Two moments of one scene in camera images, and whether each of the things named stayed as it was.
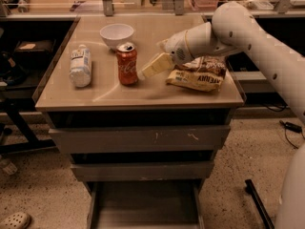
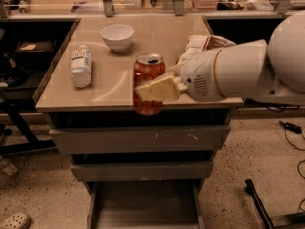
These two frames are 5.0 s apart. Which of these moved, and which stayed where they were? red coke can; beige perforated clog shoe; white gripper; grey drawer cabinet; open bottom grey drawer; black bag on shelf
Moved: white gripper; red coke can
Stayed: beige perforated clog shoe; grey drawer cabinet; black bag on shelf; open bottom grey drawer
